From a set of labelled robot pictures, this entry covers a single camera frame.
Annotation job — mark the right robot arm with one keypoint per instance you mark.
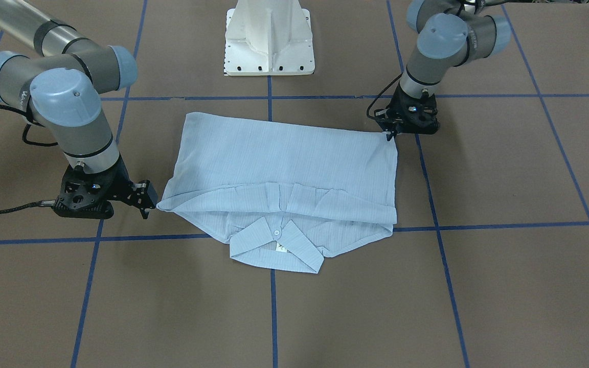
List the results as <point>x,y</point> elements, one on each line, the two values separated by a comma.
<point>61,91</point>

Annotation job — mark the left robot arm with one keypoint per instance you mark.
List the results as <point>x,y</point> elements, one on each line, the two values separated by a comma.
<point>450,34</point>

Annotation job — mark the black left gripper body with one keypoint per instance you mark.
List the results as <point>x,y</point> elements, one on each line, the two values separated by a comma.
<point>395,106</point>

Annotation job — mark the light blue button-up shirt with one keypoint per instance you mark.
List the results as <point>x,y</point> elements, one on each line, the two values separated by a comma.
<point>283,196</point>

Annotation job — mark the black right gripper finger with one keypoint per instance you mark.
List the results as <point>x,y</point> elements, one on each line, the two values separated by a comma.
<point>145,212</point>

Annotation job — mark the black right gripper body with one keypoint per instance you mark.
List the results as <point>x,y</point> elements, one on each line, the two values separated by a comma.
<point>116,180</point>

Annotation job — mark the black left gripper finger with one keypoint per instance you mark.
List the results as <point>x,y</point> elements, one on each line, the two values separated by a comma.
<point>389,136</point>

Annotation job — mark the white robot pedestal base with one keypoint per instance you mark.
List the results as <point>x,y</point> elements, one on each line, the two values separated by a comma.
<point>268,38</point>

